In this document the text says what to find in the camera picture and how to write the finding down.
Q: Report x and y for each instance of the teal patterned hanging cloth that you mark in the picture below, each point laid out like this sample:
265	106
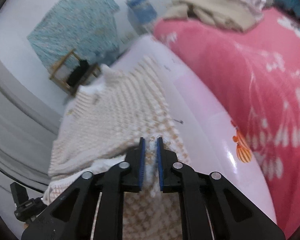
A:
86	26

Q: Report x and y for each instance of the black item on chair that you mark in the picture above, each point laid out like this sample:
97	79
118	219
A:
78	73

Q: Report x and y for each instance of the wooden chair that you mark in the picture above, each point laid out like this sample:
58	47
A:
59	74

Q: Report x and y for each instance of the beige white knitted sweater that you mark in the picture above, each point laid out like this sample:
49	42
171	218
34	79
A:
101	125

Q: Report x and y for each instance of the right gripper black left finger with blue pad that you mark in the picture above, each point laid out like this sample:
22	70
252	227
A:
92	206

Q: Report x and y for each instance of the pink floral blanket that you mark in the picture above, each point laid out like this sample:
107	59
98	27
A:
256	77

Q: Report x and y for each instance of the grey window curtain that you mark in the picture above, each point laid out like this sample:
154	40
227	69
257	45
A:
27	129

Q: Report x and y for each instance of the lilac balloon print bedsheet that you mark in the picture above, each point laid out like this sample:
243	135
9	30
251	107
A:
203	123

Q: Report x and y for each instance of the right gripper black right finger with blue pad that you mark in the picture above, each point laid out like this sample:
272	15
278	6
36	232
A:
211	207

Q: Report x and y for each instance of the beige folded garment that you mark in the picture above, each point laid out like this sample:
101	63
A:
225	14

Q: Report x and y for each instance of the blue water dispenser bottle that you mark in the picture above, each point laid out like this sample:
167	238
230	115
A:
141	15

